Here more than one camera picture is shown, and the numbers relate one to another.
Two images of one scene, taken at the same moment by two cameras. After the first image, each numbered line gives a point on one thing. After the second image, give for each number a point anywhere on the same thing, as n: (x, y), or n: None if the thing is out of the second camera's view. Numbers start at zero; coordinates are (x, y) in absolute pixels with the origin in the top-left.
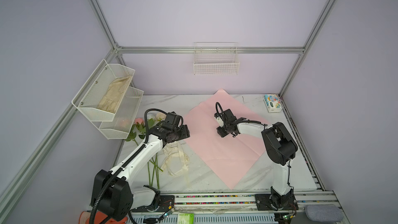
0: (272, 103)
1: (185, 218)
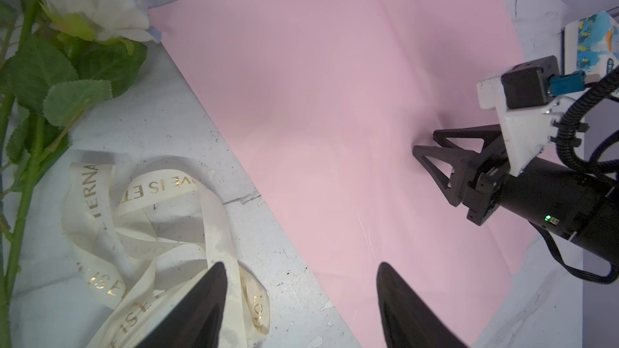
0: (591, 44)
1: None
